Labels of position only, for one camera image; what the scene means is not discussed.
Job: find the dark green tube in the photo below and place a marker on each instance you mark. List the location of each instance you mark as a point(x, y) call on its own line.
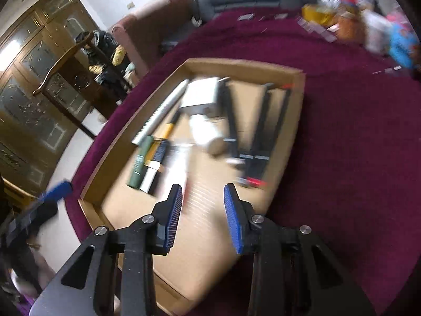
point(139, 164)

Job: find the maroon tablecloth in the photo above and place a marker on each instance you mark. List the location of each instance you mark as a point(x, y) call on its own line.
point(345, 154)

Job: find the white rectangular box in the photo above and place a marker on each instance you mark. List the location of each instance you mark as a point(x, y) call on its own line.
point(201, 94)

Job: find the silver metal tube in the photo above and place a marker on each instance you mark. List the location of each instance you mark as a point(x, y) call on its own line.
point(162, 112)

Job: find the wooden chair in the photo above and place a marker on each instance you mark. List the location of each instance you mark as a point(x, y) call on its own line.
point(65, 72)

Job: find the wooden glass door cabinet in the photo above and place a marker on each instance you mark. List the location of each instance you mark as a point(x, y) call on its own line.
point(29, 72)

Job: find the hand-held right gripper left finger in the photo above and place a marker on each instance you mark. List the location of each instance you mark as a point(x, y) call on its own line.
point(174, 219)

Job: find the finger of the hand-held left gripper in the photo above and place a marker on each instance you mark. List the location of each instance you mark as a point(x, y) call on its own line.
point(56, 192)

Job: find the shallow cardboard box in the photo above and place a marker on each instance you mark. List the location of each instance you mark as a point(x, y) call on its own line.
point(204, 253)

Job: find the black pens in tray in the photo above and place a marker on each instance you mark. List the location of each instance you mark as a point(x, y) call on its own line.
point(279, 131)

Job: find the black jacket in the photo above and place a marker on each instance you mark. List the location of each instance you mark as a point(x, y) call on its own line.
point(105, 49)

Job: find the white packet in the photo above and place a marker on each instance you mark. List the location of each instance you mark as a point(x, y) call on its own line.
point(178, 171)

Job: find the brown armchair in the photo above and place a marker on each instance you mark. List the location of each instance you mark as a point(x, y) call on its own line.
point(154, 26)

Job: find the black antenna rod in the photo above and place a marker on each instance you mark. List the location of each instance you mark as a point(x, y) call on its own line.
point(261, 131)

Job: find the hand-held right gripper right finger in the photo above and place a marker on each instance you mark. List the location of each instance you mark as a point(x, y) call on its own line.
point(233, 220)

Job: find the white cylinder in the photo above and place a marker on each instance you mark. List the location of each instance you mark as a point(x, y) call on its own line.
point(207, 135)

